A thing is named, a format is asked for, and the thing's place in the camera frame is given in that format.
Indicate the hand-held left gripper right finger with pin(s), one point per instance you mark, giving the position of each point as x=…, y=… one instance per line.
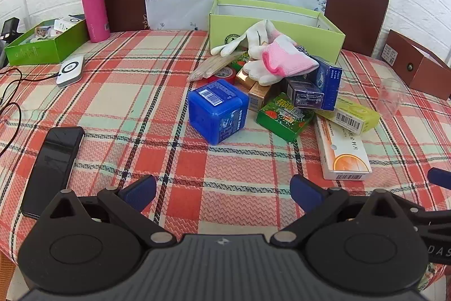
x=304, y=193

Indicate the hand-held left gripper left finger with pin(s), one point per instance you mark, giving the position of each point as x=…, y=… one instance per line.
x=139, y=193

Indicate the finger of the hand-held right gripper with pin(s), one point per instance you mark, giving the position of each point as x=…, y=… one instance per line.
x=431, y=213
x=439, y=177

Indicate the white orange medicine box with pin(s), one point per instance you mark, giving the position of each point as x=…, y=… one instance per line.
x=343, y=153

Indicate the green printed packet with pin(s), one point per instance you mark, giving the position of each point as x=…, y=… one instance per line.
x=282, y=117

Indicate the clear plastic cup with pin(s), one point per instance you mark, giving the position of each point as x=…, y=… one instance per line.
x=389, y=100

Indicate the yellow-green box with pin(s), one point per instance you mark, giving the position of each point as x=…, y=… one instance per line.
x=361, y=114

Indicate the dark purple box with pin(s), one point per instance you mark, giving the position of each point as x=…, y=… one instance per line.
x=306, y=94

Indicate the gold box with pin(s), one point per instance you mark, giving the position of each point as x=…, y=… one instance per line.
x=245, y=77
x=259, y=97

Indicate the blue cube box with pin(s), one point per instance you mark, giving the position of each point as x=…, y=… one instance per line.
x=216, y=110

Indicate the blue white box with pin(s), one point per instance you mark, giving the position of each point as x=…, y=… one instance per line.
x=329, y=82

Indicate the bundle of toothpicks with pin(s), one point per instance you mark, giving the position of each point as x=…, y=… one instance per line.
x=211, y=70

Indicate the red tape roll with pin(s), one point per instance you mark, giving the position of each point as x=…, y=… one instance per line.
x=225, y=74

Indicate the small green red packet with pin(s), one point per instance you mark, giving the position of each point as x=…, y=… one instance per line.
x=243, y=60

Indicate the light green cardboard box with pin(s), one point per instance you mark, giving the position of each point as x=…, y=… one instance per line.
x=274, y=29

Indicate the black smartphone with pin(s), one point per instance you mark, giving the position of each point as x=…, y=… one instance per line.
x=53, y=170

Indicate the red plaid tablecloth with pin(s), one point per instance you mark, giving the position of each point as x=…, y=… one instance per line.
x=141, y=103

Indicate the brown cardboard box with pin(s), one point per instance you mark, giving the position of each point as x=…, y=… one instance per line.
x=419, y=75

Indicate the white power bank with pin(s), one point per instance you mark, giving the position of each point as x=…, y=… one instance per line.
x=71, y=70

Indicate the small dark green box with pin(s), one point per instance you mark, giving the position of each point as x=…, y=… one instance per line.
x=45, y=49

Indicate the small white box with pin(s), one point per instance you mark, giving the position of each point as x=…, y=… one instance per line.
x=68, y=22

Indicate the small printed packet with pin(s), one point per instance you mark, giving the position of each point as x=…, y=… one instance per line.
x=44, y=30

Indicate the pink thermos bottle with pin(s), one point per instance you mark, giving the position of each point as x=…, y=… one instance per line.
x=93, y=10

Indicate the brown wooden headboard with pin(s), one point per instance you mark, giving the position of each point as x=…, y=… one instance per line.
x=356, y=4

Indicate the black electronic device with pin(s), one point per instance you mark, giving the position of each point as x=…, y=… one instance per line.
x=8, y=29

